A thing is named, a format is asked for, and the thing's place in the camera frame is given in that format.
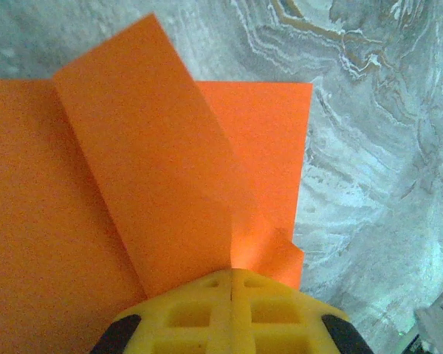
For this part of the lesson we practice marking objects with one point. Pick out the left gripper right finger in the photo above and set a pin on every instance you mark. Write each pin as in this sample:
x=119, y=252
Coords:
x=291, y=324

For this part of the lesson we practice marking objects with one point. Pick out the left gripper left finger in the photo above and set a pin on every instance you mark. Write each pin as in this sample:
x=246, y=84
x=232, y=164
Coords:
x=177, y=324

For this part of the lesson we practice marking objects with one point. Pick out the orange cloth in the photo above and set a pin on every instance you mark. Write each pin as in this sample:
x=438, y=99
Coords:
x=133, y=166

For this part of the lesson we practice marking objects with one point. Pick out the aluminium rail frame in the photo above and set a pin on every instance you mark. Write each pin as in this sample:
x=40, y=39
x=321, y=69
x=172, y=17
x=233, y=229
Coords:
x=439, y=324

